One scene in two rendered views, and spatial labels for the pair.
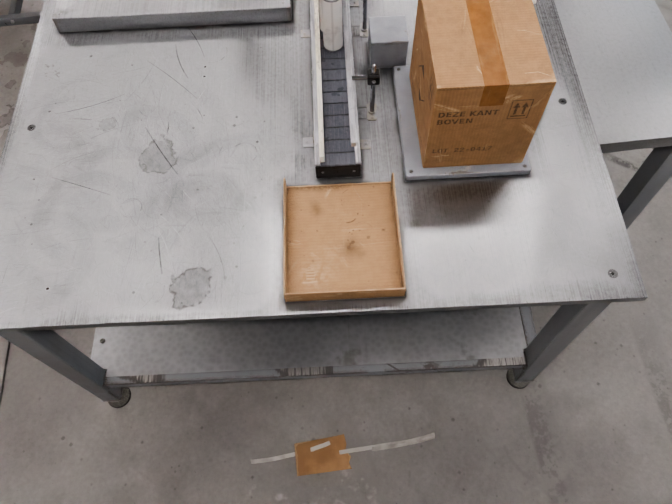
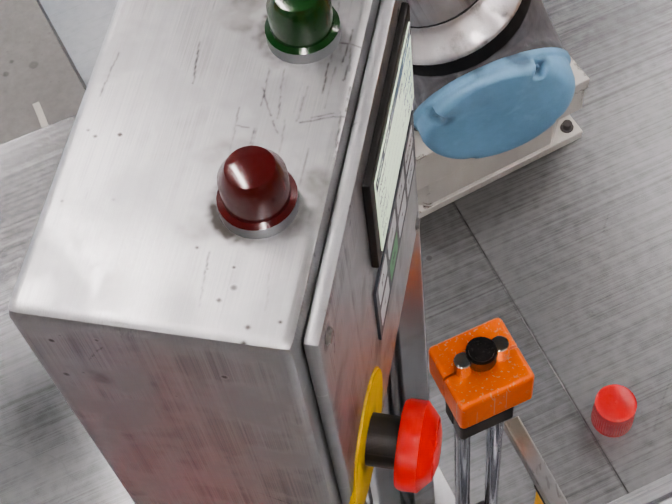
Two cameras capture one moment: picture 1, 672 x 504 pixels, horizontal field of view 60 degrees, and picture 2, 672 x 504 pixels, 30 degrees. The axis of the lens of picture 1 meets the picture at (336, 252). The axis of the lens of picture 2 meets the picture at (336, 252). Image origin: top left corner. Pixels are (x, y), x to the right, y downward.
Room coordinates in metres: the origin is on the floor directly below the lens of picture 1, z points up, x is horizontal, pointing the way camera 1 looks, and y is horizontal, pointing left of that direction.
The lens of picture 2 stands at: (1.79, 0.15, 1.81)
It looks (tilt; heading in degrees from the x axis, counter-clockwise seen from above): 59 degrees down; 254
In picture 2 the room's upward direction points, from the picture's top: 10 degrees counter-clockwise
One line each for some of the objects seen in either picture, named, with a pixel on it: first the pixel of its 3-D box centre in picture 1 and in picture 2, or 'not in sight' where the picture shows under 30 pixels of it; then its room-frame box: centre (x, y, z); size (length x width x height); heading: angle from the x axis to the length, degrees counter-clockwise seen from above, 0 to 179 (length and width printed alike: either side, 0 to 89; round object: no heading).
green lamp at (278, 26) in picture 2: not in sight; (300, 12); (1.71, -0.12, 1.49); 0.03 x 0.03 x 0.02
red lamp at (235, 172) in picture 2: not in sight; (254, 184); (1.75, -0.07, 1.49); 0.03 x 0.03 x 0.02
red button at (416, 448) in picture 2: not in sight; (403, 443); (1.73, -0.03, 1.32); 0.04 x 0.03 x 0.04; 55
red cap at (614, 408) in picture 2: not in sight; (614, 410); (1.50, -0.16, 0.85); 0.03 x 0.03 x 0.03
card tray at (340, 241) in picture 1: (341, 234); not in sight; (0.65, -0.02, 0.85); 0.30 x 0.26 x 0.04; 0
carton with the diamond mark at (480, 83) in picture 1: (472, 78); not in sight; (0.97, -0.34, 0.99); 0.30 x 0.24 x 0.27; 0
